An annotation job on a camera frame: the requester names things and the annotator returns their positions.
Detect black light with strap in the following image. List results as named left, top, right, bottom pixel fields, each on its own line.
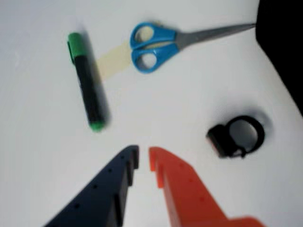
left=205, top=115, right=266, bottom=159

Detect green and black marker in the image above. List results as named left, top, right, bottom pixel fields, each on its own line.
left=67, top=31, right=112, bottom=133

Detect beige tape strip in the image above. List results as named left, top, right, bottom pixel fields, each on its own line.
left=95, top=21, right=161, bottom=82

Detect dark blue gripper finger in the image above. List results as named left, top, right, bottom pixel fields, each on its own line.
left=44, top=145, right=140, bottom=227

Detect blue handled scissors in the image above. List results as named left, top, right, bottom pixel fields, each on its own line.
left=129, top=21, right=257, bottom=75

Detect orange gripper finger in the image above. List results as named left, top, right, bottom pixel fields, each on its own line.
left=148, top=146, right=266, bottom=227

